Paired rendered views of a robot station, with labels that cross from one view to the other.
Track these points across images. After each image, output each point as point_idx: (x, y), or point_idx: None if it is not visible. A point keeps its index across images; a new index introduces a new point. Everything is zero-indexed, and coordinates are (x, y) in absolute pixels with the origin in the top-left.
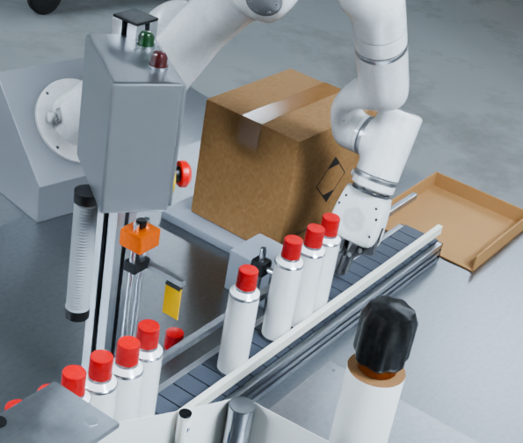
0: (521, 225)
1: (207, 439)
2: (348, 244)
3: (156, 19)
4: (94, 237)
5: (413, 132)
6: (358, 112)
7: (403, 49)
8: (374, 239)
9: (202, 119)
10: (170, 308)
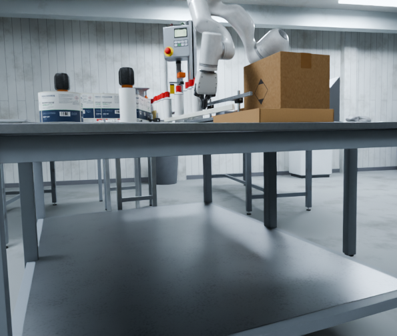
0: (249, 115)
1: (140, 106)
2: (207, 97)
3: (188, 20)
4: (177, 73)
5: (201, 39)
6: (223, 41)
7: (189, 3)
8: (193, 87)
9: None
10: (172, 91)
